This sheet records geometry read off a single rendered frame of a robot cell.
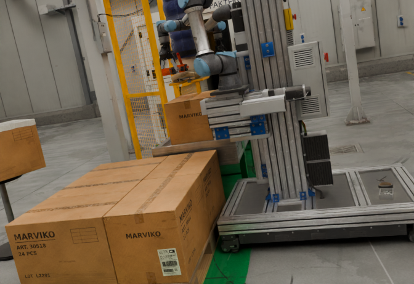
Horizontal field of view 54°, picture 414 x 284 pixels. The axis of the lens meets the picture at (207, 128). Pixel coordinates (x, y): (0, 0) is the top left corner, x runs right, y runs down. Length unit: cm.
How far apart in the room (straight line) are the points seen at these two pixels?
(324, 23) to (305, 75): 927
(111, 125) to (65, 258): 206
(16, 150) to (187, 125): 133
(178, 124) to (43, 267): 147
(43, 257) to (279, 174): 153
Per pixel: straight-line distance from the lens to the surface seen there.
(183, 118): 327
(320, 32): 1184
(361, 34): 1165
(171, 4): 345
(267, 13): 266
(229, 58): 251
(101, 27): 421
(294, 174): 278
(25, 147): 348
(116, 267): 233
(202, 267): 261
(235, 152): 320
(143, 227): 216
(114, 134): 425
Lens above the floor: 125
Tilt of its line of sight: 10 degrees down
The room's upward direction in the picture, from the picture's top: 10 degrees counter-clockwise
